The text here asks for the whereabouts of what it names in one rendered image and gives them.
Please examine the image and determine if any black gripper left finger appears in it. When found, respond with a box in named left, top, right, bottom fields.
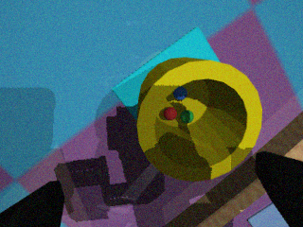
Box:
left=0, top=181, right=65, bottom=227

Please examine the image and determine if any yellow cup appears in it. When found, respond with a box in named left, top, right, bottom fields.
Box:
left=136, top=57, right=262, bottom=182

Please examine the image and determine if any tan flat bar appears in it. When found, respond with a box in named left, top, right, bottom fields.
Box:
left=166, top=111, right=303, bottom=227

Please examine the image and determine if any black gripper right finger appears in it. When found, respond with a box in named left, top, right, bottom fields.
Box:
left=255, top=151, right=303, bottom=227

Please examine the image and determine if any red marble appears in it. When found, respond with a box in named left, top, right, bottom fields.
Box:
left=163, top=106, right=177, bottom=120

